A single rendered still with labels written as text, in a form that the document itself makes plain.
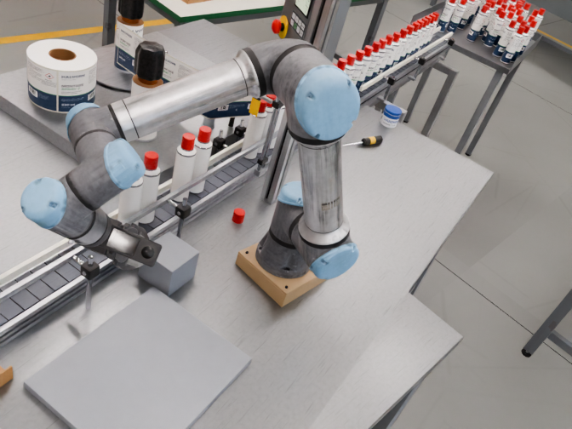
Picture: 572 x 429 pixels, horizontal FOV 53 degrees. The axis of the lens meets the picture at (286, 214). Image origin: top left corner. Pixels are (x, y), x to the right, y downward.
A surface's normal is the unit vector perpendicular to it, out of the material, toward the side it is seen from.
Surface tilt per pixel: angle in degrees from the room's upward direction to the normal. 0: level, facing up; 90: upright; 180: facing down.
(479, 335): 0
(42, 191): 41
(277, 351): 0
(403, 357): 0
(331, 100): 80
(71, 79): 90
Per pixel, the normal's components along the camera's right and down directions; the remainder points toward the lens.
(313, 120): 0.42, 0.52
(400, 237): 0.25, -0.75
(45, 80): -0.16, 0.59
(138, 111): 0.22, -0.04
